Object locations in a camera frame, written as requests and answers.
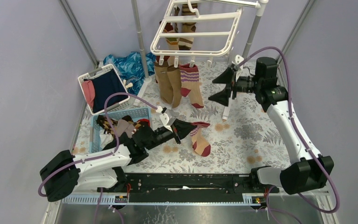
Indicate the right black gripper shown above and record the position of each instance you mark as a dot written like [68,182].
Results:
[229,77]

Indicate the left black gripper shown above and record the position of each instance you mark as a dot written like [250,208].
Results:
[176,134]

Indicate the red striped sock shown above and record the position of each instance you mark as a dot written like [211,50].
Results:
[190,85]
[199,144]

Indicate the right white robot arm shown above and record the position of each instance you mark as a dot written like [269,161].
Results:
[308,168]

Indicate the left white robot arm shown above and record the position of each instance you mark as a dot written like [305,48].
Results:
[66,172]

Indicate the pile of socks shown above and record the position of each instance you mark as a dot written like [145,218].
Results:
[124,125]

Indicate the brown patterned hanging sock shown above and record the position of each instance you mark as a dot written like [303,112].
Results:
[186,43]

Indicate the tan ribbed sock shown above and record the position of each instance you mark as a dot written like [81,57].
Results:
[165,87]

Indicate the blue patterned cloth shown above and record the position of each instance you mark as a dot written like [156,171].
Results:
[130,68]

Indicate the blue laundry basket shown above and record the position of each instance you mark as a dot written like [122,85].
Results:
[96,130]

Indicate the dark navy cloth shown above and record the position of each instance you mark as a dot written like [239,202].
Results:
[105,85]

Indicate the silver drying rack stand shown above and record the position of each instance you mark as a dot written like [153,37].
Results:
[259,6]

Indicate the pink cloth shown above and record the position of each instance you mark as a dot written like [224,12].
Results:
[89,92]

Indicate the white laundry basket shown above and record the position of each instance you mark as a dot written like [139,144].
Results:
[96,73]

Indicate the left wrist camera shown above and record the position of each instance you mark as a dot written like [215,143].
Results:
[167,118]

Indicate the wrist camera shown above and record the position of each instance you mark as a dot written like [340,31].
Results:
[167,118]
[236,63]

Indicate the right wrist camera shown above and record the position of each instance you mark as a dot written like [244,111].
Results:
[236,63]

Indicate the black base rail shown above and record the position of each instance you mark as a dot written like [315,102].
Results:
[187,188]

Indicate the white sock hanger frame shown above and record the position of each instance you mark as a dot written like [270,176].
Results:
[214,35]

